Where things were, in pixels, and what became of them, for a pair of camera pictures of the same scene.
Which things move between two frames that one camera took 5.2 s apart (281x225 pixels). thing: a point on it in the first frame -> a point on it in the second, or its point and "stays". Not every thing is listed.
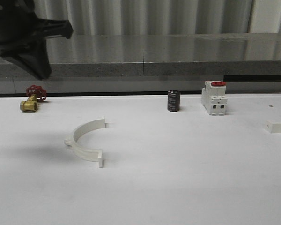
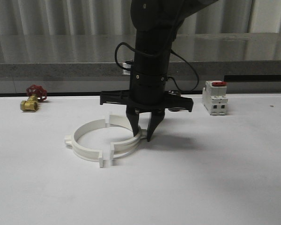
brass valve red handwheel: x=35 y=93 stays
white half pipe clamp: x=276 y=127 -> x=128 y=146
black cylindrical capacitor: x=173 y=100 stays
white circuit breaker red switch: x=213 y=97 stays
